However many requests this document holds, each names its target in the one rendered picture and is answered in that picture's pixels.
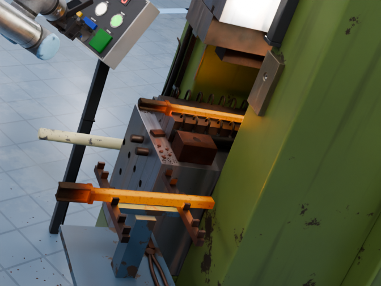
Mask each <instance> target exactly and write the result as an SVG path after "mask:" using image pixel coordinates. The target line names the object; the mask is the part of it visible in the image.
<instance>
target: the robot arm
mask: <svg viewBox="0 0 381 286"><path fill-rule="evenodd" d="M92 4H94V0H71V1H69V2H68V3H66V1H65V0H13V1H12V2H11V4H8V3H7V2H5V1H4V0H0V34H1V35H2V36H3V37H5V38H6V39H7V40H8V41H10V42H11V43H13V44H15V45H16V44H19V45H20V46H21V47H23V48H24V49H26V50H28V51H29V52H31V53H33V54H34V55H35V56H36V57H37V58H39V59H41V60H44V61H45V60H49V59H51V58H52V57H53V56H54V55H55V54H56V53H57V51H58V49H59V47H60V40H59V38H58V37H57V36H56V34H54V33H52V32H50V31H49V30H48V29H46V28H45V27H43V26H42V25H40V24H39V23H38V22H36V21H35V18H36V17H37V16H38V14H41V15H42V16H44V17H45V18H46V21H48V22H49V23H50V24H51V25H52V26H54V27H56V28H57V29H58V31H59V32H60V33H61V34H64V35H65V36H66V37H67V38H69V39H71V40H72V41H73V40H74V39H75V38H76V37H80V36H82V37H81V42H84V41H86V40H87V39H88V38H89V37H90V36H92V35H94V36H95V35H96V34H95V31H94V30H93V29H92V28H91V27H89V26H88V25H87V24H86V23H85V21H84V20H83V19H81V18H80V17H79V16H78V15H77V12H79V11H81V10H83V9H85V8H86V7H88V6H90V5H92Z"/></svg>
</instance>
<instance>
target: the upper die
mask: <svg viewBox="0 0 381 286"><path fill-rule="evenodd" d="M185 18H186V20H187V21H188V23H189V24H190V25H191V27H192V28H193V29H194V31H195V33H196V34H197V35H198V37H199V38H200V40H201V41H202V42H203V43H204V44H208V45H213V46H217V47H222V48H227V49H233V50H236V51H241V52H247V53H252V54H257V55H261V56H265V55H266V53H267V51H268V50H269V51H271V50H272V48H273V46H270V45H268V44H267V42H266V41H265V40H264V36H266V35H267V32H264V31H259V30H254V29H251V28H246V27H241V26H236V25H233V24H228V23H224V22H219V21H218V19H217V18H216V17H215V16H214V14H213V12H211V11H210V9H209V8H208V7H207V5H206V4H205V3H204V2H203V0H191V3H190V6H189V9H188V12H187V15H186V17H185Z"/></svg>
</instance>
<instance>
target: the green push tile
mask: <svg viewBox="0 0 381 286"><path fill-rule="evenodd" d="M112 39H113V37H112V36H110V35H109V34H108V33H106V32H105V31H104V30H103V29H101V28H100V30H98V32H97V33H96V35H95V36H94V37H93V38H92V39H91V41H90V42H89V45H90V46H92V47H93V48H94V49H95V50H97V51H98V52H99V53H101V52H102V51H103V50H104V49H105V47H106V46H107V45H108V44H109V42H110V41H111V40H112Z"/></svg>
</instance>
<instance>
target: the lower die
mask: <svg viewBox="0 0 381 286"><path fill-rule="evenodd" d="M157 100H160V101H165V100H168V101H169V102H170V103H171V104H178V105H182V106H188V107H195V108H202V109H206V110H213V111H219V112H226V113H233V114H237V115H243V116H244V115H245V113H246V111H247V110H246V111H244V109H240V108H235V109H233V107H227V106H224V107H222V106H220V105H216V104H213V105H211V104H210V103H204V102H201V103H199V102H197V101H193V100H190V101H187V100H186V99H180V98H178V99H176V98H174V97H170V96H163V95H159V96H158V98H157ZM154 113H155V116H156V118H157V119H158V122H159V120H160V122H159V124H160V126H161V128H162V130H163V132H164V133H165V134H166V138H167V141H172V142H173V140H174V138H172V137H171V132H172V130H173V129H179V128H180V127H181V125H182V122H183V117H182V118H180V115H181V114H182V113H184V114H185V117H186V119H185V124H184V126H183V130H184V131H192V130H193V128H194V125H195V123H196V118H195V120H192V119H193V117H194V116H195V115H196V116H197V117H198V124H197V127H196V132H198V133H204V132H205V131H206V129H207V126H208V120H207V122H205V119H206V118H207V117H209V118H210V120H211V124H210V128H209V130H208V134H213V135H216V134H217V133H218V131H219V128H220V126H221V122H219V124H217V121H218V120H219V119H221V120H222V121H223V127H222V130H221V132H220V136H225V137H228V136H229V134H230V133H231V130H232V124H231V126H229V123H230V122H231V121H233V122H234V123H235V129H234V132H233V134H232V138H235V137H236V135H237V133H238V130H239V128H240V125H241V123H242V121H236V120H229V119H222V118H218V117H211V116H204V115H198V114H193V113H186V112H180V111H173V110H171V112H170V115H169V116H166V115H165V114H164V113H160V112H154ZM216 147H217V148H220V149H227V150H231V147H232V146H224V145H217V144H216Z"/></svg>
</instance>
